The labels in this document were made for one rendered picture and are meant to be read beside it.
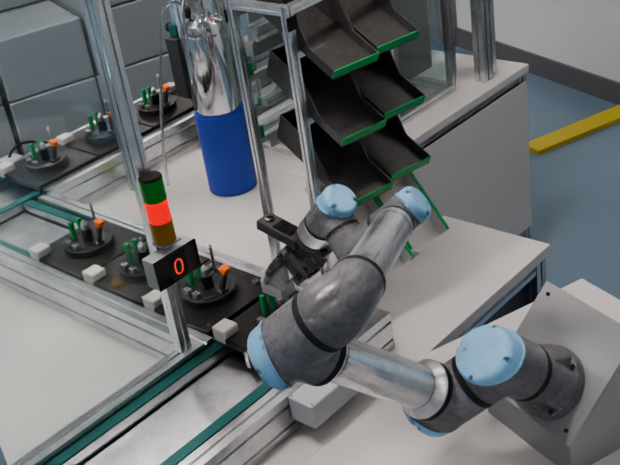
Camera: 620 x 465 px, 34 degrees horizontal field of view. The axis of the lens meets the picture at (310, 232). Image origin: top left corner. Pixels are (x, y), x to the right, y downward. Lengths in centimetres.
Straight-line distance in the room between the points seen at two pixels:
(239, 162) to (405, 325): 94
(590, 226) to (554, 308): 248
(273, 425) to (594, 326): 69
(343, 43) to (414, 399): 84
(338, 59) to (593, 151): 311
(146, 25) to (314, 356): 348
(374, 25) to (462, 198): 148
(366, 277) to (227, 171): 160
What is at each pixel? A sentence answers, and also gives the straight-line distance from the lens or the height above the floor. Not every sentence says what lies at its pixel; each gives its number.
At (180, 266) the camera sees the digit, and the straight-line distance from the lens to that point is 224.
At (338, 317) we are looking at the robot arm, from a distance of 163.
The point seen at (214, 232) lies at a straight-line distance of 307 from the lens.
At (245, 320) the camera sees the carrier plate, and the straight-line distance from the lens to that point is 243.
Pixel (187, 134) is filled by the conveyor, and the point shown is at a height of 91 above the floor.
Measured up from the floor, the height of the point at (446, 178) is 64.
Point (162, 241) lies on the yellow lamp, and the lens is 220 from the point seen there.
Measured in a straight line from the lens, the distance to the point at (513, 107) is 397.
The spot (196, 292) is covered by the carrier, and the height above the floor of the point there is 101.
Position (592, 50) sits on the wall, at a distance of 583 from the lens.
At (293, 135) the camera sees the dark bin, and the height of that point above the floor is 133.
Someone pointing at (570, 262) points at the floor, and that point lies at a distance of 436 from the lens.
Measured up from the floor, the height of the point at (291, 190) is 86.
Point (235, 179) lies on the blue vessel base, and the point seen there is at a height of 92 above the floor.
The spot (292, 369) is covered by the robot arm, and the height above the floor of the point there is 130.
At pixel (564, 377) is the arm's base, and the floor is 106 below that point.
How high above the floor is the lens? 230
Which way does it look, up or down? 29 degrees down
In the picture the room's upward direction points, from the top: 9 degrees counter-clockwise
